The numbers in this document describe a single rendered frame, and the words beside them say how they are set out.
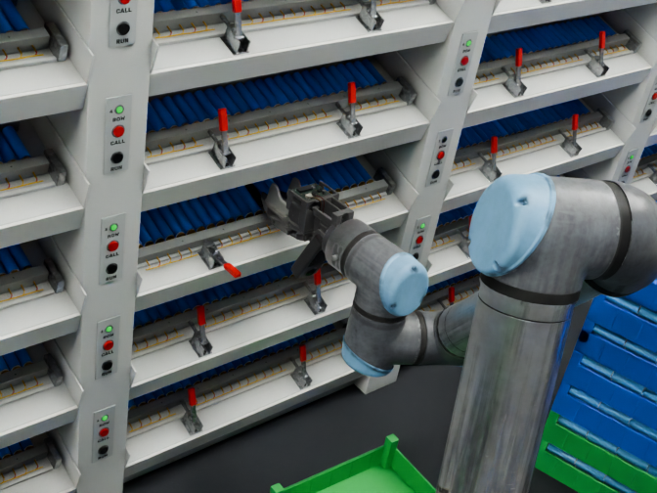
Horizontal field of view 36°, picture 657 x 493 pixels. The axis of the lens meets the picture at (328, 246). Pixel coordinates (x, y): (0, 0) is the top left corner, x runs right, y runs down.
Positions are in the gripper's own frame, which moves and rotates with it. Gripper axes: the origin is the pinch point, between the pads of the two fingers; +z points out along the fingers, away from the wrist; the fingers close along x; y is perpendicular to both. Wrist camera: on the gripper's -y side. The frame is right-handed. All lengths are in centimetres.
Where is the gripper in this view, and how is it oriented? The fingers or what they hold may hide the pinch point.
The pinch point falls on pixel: (271, 199)
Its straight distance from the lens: 183.0
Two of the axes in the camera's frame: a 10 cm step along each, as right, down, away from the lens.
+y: 1.2, -8.4, -5.2
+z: -6.3, -4.7, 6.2
